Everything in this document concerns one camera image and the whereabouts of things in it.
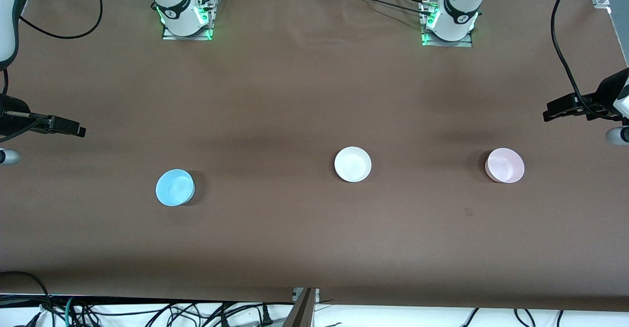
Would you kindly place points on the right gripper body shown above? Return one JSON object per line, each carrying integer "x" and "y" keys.
{"x": 14, "y": 116}

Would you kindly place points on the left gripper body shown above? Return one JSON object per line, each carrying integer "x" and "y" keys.
{"x": 604, "y": 100}

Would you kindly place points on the pink bowl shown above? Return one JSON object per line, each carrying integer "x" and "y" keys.
{"x": 506, "y": 165}

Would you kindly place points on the blue bowl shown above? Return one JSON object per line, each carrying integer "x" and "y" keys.
{"x": 174, "y": 188}

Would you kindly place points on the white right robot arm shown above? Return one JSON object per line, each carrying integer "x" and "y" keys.
{"x": 174, "y": 2}

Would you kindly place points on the white bowl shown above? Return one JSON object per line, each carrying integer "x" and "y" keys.
{"x": 353, "y": 164}

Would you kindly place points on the brown table cover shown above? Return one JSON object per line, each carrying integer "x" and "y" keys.
{"x": 295, "y": 96}

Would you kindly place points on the black power plug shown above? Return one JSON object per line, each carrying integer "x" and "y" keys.
{"x": 266, "y": 315}

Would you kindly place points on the aluminium profile bar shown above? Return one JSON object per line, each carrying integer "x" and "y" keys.
{"x": 304, "y": 312}

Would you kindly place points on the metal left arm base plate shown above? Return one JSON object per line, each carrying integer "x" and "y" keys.
{"x": 464, "y": 43}

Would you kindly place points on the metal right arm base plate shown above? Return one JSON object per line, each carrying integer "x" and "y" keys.
{"x": 189, "y": 37}

